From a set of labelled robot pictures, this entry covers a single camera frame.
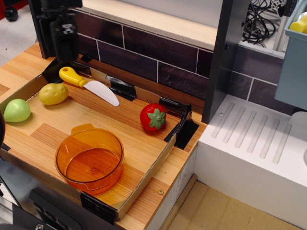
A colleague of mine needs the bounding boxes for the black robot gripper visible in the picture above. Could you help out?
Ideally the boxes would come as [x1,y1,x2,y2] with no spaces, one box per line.
[36,0,83,62]

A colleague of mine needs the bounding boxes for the yellow toy potato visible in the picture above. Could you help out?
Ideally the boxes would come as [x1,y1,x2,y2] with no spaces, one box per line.
[39,83,69,105]

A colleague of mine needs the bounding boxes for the orange transparent plastic pot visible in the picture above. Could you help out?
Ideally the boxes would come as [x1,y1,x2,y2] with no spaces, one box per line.
[55,124,124,196]

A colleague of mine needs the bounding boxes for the cardboard fence with black tape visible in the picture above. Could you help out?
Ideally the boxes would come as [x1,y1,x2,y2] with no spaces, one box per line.
[0,49,206,230]

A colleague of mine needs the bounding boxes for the black caster wheel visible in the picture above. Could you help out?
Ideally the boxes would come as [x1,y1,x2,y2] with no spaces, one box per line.
[4,5,18,22]

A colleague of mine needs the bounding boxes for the green toy pear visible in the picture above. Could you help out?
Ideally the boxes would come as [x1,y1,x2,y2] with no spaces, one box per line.
[4,99,31,123]

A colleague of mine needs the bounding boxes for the red toy strawberry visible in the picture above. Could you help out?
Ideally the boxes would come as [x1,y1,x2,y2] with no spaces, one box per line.
[140,103,166,131]

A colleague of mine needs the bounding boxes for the white dish drain rack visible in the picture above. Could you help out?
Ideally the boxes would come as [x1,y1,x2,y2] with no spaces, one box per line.
[195,96,307,229]

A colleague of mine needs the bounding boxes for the grey blue plastic bin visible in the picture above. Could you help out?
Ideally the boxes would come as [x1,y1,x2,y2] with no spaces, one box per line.
[275,0,307,110]

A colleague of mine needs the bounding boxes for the yellow toy in bin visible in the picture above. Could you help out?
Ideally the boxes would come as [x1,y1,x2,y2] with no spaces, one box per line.
[289,12,307,34]

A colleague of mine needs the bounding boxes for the yellow handled toy knife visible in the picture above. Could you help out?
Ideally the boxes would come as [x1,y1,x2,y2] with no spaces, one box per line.
[59,67,120,107]

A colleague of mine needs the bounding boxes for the dark grey vertical post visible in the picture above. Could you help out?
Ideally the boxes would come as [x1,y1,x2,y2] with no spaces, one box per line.
[201,0,249,124]

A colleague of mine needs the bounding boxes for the tangled black cables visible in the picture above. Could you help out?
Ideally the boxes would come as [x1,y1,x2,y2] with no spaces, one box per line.
[241,0,286,48]

